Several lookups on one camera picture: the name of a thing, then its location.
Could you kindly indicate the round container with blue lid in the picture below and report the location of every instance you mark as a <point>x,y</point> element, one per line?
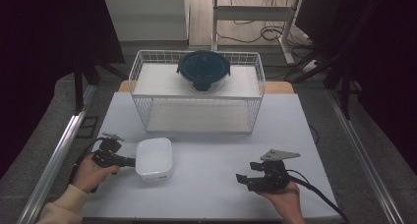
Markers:
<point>203,68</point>

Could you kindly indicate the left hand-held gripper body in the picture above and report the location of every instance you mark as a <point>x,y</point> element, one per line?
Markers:
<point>108,155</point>

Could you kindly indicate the white cabinet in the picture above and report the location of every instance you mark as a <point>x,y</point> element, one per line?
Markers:
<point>147,17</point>

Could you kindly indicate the white metal desk frame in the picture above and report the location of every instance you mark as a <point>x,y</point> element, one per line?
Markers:
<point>252,12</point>

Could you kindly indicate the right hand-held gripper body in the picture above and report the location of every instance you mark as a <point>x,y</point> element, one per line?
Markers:
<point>273,178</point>

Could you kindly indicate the black metal stand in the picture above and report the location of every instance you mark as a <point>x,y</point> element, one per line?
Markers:
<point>345,96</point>
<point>78,89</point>

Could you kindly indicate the aluminium rail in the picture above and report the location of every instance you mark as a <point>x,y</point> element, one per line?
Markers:
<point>364,155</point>
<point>55,155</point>

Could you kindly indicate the black square floor bracket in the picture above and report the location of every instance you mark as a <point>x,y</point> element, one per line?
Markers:
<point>88,136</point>

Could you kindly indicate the dark curtain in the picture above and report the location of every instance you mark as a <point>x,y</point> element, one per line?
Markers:
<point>39,53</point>
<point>390,53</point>

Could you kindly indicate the wooden table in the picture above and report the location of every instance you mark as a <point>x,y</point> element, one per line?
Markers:
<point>278,87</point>

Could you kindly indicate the white power strip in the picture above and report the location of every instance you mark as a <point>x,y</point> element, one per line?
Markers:
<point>310,66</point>

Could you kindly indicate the person's left hand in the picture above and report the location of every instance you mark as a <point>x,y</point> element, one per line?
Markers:
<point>90,175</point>

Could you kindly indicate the white square plastic container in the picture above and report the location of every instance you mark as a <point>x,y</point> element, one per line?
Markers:
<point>154,158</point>

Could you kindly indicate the person's right hand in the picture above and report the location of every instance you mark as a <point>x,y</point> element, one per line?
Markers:
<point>288,204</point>

